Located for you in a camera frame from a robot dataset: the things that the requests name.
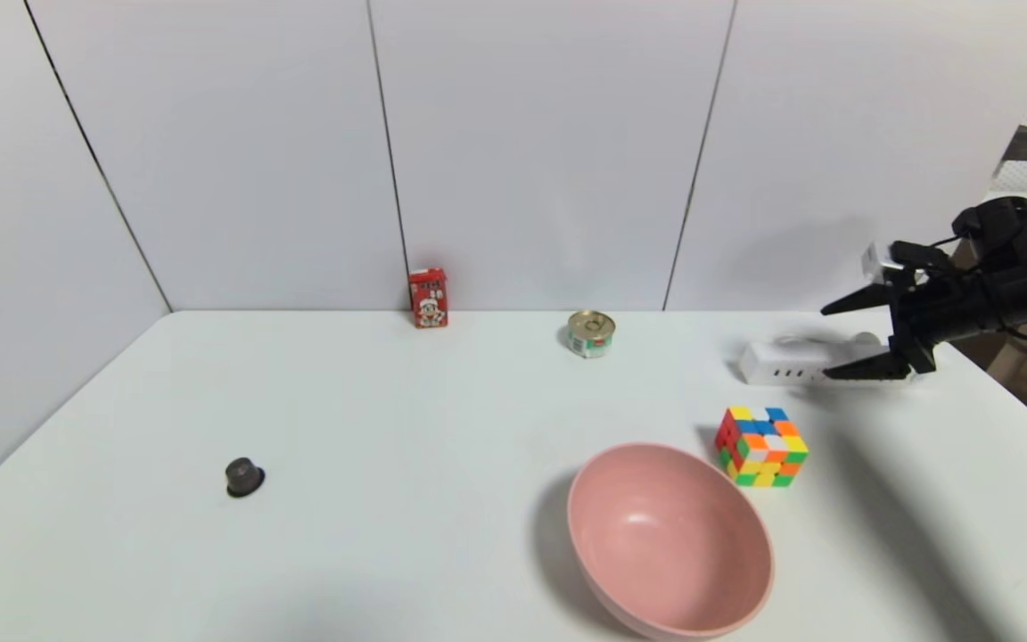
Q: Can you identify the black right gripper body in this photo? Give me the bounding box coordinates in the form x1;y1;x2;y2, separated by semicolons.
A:
885;266;1006;375

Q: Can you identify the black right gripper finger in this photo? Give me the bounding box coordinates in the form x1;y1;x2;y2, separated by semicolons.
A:
820;283;894;316
822;350;912;381

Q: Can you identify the white power strip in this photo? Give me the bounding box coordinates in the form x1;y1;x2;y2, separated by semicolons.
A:
738;332;920;387

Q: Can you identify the pink bowl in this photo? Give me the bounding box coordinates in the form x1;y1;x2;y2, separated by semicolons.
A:
566;443;776;641

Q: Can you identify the multicolour puzzle cube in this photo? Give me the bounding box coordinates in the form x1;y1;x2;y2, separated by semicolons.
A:
714;406;809;489

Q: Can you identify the gold-lid tin can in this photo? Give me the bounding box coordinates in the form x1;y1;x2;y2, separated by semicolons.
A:
566;309;618;359

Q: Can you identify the red milk carton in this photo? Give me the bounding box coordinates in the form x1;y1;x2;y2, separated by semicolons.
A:
407;267;450;330

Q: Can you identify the small dark grey cap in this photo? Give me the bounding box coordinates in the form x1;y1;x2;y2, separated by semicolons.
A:
225;457;267;498

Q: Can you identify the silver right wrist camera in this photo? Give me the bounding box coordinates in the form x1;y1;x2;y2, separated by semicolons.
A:
863;239;953;284

